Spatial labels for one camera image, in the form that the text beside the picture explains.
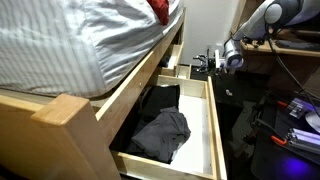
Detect red cloth on bed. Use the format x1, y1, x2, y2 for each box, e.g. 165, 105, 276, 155
147, 0, 169, 25

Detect grey striped mattress sheet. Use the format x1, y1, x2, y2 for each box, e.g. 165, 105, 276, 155
0, 0, 184, 98

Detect wooden bed frame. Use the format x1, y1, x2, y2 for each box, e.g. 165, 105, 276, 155
0, 15, 185, 180

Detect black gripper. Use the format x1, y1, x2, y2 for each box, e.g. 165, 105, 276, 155
193, 49, 216, 72

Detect dark grey folded clothes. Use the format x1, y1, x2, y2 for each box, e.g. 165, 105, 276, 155
126, 85, 191, 164

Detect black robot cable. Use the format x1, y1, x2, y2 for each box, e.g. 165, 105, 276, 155
264, 23, 320, 118

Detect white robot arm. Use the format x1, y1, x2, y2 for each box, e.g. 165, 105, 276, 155
196, 0, 320, 72

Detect wooden drawer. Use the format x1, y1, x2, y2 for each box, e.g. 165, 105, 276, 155
112, 75, 227, 180
176, 65, 191, 79
159, 43, 184, 76

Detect black box on floor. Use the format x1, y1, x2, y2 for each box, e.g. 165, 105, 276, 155
212, 72, 269, 107

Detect silver aluminium rail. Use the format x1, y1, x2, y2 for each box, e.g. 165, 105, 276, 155
287, 128, 320, 154

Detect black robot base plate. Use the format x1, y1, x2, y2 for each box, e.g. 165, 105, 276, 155
251, 92, 320, 180

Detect wooden desk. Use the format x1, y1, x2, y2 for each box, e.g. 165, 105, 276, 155
231, 0, 320, 96

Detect orange handled clamp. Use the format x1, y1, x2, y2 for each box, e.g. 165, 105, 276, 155
255, 119, 287, 146

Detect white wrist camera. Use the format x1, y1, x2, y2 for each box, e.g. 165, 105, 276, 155
214, 49, 221, 69

